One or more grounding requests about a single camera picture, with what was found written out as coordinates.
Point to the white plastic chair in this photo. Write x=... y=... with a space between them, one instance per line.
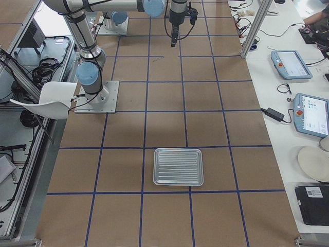
x=54 y=101

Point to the black flat box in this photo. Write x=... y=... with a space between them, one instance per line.
x=313 y=204

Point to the teach pendant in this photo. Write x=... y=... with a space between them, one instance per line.
x=290 y=65
x=311 y=115

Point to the aluminium frame column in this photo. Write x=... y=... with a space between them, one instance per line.
x=258 y=20

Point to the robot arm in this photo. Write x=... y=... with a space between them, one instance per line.
x=88 y=19

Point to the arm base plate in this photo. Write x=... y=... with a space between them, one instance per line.
x=105 y=101
x=109 y=28

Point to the near teach pendant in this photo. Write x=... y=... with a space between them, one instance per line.
x=311 y=115

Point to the far teach pendant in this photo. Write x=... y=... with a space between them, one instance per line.
x=290 y=65

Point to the black power brick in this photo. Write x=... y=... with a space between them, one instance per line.
x=273 y=114

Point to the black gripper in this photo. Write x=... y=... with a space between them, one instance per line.
x=175 y=18

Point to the beige round plate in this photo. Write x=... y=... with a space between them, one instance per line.
x=314 y=162

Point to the silver ribbed metal tray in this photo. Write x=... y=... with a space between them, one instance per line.
x=178 y=167

